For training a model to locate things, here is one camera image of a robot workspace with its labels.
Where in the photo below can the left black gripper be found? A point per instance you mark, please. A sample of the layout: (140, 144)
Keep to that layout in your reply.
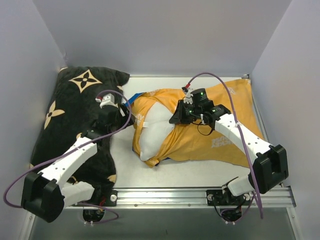
(125, 112)

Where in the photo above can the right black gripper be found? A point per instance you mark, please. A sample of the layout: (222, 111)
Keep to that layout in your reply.
(180, 113)

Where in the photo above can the white pillow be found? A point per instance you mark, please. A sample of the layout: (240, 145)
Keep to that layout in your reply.
(155, 129)

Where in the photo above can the blue and yellow Mickey pillowcase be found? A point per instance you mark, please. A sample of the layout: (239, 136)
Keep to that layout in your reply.
(191, 142)

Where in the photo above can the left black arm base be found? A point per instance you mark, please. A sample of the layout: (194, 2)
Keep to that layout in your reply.
(100, 212)

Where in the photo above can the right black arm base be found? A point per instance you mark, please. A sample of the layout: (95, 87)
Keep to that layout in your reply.
(228, 207)

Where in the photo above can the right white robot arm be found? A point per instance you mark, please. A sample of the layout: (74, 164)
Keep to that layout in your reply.
(229, 126)

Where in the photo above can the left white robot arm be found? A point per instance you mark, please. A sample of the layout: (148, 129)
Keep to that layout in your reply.
(47, 192)

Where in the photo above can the black floral pattern pillow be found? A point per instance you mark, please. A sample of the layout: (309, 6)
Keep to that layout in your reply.
(70, 112)

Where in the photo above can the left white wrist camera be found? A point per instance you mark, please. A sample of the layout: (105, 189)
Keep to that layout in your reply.
(106, 100)

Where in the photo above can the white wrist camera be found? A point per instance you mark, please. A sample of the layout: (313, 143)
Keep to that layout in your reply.
(106, 100)
(188, 96)

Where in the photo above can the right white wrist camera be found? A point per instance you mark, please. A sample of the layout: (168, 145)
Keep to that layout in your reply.
(188, 96)

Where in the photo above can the aluminium right side rail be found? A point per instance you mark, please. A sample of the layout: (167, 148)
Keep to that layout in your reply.
(258, 120)

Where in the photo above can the aluminium rail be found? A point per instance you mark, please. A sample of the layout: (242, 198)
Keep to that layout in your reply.
(258, 120)
(194, 197)

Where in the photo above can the aluminium front rail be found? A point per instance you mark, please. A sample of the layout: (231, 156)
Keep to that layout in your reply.
(194, 197)

